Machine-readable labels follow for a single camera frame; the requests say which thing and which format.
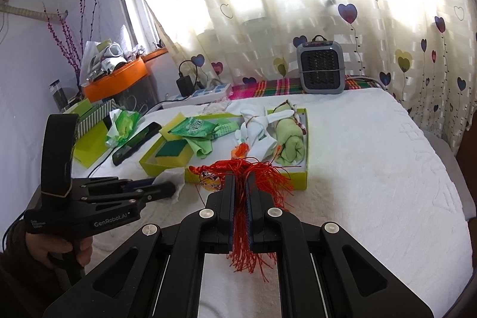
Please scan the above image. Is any white tissue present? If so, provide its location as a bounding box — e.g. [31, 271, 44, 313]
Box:
[154, 170, 186, 206]

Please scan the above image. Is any orange tassel ornament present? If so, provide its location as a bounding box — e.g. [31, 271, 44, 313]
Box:
[231, 142, 251, 159]

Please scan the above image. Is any green plastic packet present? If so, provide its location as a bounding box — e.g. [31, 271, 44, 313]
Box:
[171, 116, 220, 139]

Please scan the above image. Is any clear plastic bag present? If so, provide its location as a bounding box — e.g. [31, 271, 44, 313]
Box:
[203, 100, 232, 114]

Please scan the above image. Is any yellow sponge green scourer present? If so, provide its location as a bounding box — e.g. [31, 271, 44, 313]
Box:
[154, 140, 193, 167]
[159, 112, 187, 135]

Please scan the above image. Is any long white sock bundle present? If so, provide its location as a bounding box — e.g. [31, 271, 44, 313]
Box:
[235, 130, 278, 160]

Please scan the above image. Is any yellow-green cardboard box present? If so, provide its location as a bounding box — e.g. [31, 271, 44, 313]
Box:
[139, 107, 310, 191]

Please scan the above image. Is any dark glass jar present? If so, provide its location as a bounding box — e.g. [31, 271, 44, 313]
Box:
[48, 80, 68, 110]

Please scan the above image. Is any black smartphone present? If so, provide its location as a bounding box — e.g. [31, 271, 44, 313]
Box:
[112, 122, 162, 167]

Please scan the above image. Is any black charging cable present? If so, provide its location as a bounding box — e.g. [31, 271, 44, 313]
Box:
[87, 150, 116, 179]

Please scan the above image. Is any small grey heater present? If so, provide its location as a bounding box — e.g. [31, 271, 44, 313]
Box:
[296, 35, 346, 95]

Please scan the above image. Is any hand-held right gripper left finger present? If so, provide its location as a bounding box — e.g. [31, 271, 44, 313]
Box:
[43, 174, 236, 318]

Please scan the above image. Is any black power adapter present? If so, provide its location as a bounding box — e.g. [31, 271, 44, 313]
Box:
[176, 60, 205, 97]

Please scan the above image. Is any round white sock bundle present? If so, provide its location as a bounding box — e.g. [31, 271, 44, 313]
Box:
[238, 108, 278, 130]

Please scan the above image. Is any green striped gift box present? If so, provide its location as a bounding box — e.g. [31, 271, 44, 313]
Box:
[72, 117, 114, 169]

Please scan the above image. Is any green tissue packet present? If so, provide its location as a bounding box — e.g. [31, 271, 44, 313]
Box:
[105, 108, 141, 147]

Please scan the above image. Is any white corrugated hose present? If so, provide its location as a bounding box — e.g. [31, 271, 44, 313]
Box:
[0, 0, 49, 21]

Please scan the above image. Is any orange tray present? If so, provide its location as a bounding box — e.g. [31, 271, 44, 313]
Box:
[82, 57, 150, 103]

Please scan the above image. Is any green printed cloth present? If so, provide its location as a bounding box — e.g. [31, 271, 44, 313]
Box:
[186, 119, 241, 159]

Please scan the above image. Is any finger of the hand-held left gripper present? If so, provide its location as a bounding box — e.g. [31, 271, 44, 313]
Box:
[80, 182, 176, 206]
[71, 176, 157, 192]

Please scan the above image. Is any window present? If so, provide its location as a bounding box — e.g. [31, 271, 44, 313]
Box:
[114, 0, 166, 61]

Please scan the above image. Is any person's left hand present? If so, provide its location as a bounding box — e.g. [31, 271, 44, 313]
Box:
[24, 232, 94, 269]

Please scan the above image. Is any white power strip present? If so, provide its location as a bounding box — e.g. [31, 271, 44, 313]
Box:
[188, 83, 232, 100]

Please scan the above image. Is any red tassel ornament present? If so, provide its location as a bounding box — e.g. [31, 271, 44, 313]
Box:
[188, 159, 295, 283]

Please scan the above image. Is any green towel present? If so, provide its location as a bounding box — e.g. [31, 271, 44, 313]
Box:
[266, 100, 308, 167]

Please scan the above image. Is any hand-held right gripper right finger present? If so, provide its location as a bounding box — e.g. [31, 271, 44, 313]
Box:
[246, 174, 435, 318]

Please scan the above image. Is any plaid cloth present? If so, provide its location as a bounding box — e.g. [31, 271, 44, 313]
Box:
[227, 77, 381, 100]

